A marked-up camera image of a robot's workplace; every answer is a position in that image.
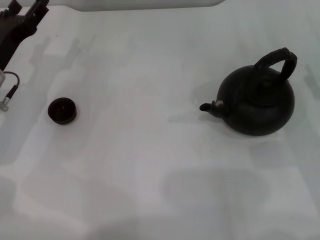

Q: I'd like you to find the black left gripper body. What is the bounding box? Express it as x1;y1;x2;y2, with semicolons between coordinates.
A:
0;14;39;71

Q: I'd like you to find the dark brown round teacup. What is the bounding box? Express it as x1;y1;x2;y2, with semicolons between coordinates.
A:
47;97;78;125

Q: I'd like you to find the black round teapot with handle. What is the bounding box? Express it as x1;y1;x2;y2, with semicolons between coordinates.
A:
199;46;299;137

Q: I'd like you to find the dark red cable with connector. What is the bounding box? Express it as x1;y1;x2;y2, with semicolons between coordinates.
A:
0;71;21;112

